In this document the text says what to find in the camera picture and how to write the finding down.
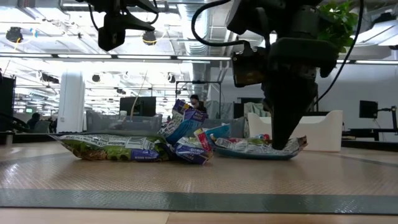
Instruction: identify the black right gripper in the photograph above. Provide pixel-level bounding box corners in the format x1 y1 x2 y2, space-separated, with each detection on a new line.
262 36 340 151

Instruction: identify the white plastic tray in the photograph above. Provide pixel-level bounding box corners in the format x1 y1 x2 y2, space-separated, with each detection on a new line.
248 110 345 153

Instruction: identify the person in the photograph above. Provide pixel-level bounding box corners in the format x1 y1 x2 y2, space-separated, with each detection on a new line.
188 94 208 114
26 112 42 131

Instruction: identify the blue orange granola bar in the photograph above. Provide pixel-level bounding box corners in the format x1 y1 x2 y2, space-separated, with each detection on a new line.
170 136 215 166

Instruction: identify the black ceiling spotlight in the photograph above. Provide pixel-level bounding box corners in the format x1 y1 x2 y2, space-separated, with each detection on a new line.
142 30 157 46
5 26 24 44

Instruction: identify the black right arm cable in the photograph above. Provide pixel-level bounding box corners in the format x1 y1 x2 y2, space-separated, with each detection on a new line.
190 0 249 48
313 0 365 106

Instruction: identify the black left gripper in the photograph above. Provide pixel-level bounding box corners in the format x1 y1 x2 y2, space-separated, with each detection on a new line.
74 0 160 52

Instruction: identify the green leafy plant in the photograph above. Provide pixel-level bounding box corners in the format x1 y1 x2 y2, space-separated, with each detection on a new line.
316 0 359 54

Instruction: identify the black desk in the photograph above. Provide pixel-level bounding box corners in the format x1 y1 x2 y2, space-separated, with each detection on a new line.
341 127 398 141

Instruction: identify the dark cabinet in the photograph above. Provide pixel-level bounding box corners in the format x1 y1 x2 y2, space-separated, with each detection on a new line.
0 76 16 131

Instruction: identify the blue purple snack bag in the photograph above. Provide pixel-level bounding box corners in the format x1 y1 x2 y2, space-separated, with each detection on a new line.
157 98 208 146

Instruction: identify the green snack bag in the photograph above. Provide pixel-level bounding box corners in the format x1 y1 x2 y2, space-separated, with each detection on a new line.
50 133 171 163

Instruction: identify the white column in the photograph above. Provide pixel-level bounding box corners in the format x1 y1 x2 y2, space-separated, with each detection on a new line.
56 70 86 134

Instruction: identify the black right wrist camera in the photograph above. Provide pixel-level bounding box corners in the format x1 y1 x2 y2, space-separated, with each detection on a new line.
231 49 271 88

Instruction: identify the black computer monitor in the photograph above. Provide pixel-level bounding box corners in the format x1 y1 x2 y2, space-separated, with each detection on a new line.
359 100 379 119
119 96 157 117

